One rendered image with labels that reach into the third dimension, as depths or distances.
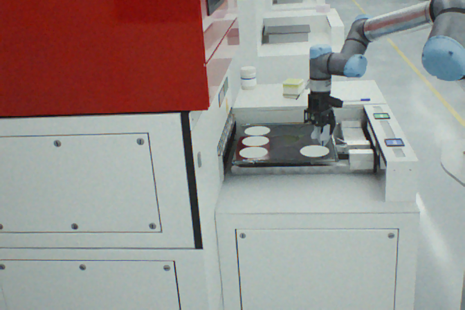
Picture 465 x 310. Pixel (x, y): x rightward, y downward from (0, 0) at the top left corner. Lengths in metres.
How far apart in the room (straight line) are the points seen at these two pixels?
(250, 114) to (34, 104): 0.99
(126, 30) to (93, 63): 0.12
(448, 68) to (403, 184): 0.42
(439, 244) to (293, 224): 1.53
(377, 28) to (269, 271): 0.84
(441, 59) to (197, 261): 0.84
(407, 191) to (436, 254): 1.31
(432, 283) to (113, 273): 1.67
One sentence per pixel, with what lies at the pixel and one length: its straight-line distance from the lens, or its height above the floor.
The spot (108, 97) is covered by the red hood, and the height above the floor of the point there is 1.27.
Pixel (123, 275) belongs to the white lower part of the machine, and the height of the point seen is 0.73.
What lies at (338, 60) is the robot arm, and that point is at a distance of 1.70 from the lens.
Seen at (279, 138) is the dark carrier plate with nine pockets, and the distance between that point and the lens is 1.96.
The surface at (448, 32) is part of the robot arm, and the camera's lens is 1.41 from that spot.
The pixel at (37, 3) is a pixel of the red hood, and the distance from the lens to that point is 1.35.
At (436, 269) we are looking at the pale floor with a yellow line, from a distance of 2.86.
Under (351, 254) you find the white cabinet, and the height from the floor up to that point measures 0.67.
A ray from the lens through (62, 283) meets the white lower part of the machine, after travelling 1.67.
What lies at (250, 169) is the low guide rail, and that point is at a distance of 1.85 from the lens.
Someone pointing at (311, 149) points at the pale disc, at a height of 0.90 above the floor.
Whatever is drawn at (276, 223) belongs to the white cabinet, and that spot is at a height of 0.78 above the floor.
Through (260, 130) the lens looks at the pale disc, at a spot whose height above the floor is 0.90.
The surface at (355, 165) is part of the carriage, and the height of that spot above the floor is 0.87.
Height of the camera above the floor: 1.62
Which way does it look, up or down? 21 degrees down
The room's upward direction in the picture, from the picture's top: 4 degrees counter-clockwise
